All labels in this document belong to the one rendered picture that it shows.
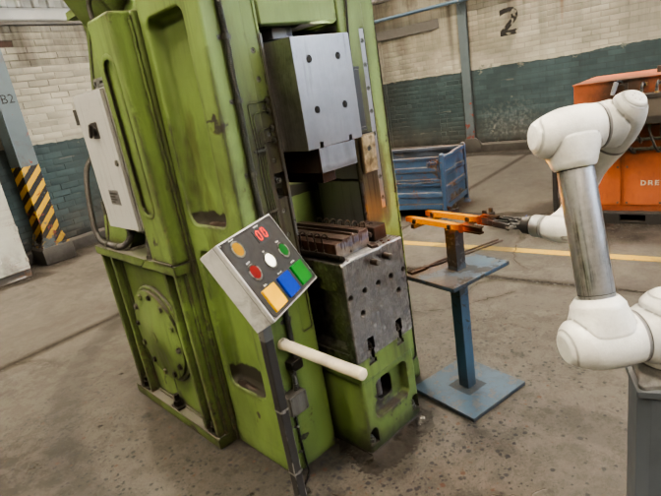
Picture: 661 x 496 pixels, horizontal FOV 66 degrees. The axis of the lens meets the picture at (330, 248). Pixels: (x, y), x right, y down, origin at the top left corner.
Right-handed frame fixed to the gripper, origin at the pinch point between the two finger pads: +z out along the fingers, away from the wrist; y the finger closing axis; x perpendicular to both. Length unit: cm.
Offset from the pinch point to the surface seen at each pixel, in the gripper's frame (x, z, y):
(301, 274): 8, 5, -95
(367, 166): 29, 42, -28
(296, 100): 62, 27, -70
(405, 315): -38, 23, -34
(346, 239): 5, 26, -58
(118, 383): -93, 194, -132
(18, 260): -68, 558, -143
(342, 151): 41, 27, -53
